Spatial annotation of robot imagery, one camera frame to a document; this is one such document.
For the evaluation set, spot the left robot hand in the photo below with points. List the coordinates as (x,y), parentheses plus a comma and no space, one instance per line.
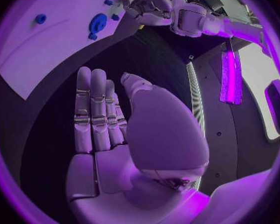
(154,5)

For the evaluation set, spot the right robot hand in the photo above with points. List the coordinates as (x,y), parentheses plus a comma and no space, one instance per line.
(163,134)

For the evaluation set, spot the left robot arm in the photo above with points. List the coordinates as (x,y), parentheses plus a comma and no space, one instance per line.
(193,16)

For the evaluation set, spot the white task board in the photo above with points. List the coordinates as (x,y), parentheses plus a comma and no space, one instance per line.
(60,41)

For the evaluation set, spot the blue peg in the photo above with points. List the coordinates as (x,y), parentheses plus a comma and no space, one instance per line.
(108,2)
(115,17)

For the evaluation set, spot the blue gear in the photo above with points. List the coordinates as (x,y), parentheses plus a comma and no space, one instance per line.
(98,23)

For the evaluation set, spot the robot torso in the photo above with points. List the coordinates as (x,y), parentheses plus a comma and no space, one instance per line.
(224,143)

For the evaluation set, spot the glowing light bar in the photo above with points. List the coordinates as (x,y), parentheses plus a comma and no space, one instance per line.
(230,74)

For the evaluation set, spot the blue plug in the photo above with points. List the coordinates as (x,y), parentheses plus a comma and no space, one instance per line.
(40,18)

